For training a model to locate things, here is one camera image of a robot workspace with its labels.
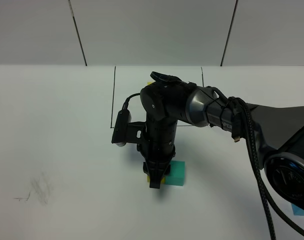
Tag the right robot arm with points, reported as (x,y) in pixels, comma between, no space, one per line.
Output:
(274,135)

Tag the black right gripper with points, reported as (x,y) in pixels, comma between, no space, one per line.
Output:
(158,148)

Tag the blue block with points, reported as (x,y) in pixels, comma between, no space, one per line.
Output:
(297,211)

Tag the green block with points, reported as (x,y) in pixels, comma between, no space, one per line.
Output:
(176,176)

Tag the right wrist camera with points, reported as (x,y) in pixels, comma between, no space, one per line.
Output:
(126,131)

